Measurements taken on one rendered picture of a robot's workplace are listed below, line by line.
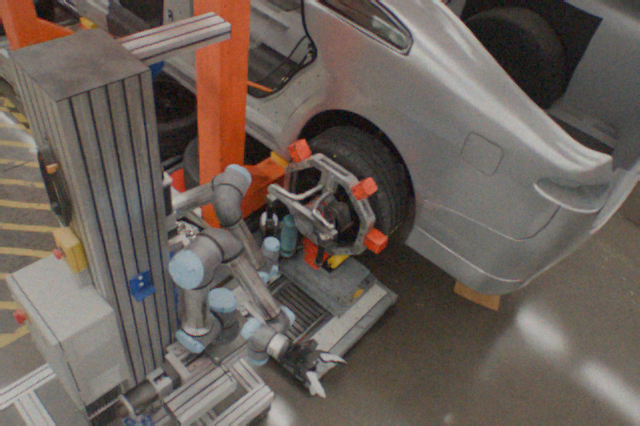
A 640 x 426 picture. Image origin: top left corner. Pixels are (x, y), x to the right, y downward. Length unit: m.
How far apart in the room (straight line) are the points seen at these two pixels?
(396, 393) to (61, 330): 1.93
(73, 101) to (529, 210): 1.73
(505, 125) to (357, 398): 1.70
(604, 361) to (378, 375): 1.46
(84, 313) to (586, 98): 3.28
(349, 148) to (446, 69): 0.62
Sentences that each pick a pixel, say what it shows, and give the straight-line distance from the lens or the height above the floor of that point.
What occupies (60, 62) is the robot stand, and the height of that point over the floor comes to 2.03.
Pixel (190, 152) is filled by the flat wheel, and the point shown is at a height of 0.50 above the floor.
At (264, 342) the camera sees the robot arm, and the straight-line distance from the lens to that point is 1.83.
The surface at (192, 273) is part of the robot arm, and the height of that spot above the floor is 1.44.
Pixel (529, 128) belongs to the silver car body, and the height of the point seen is 1.65.
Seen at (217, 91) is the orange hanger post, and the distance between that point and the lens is 2.45.
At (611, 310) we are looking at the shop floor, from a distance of 4.22.
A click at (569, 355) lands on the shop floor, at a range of 3.83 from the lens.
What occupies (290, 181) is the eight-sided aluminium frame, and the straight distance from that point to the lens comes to 2.85.
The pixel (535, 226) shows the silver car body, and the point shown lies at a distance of 2.43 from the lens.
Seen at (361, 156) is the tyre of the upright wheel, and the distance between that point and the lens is 2.62.
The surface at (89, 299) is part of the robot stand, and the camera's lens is 1.99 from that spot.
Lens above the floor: 2.83
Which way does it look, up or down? 46 degrees down
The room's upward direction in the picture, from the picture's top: 11 degrees clockwise
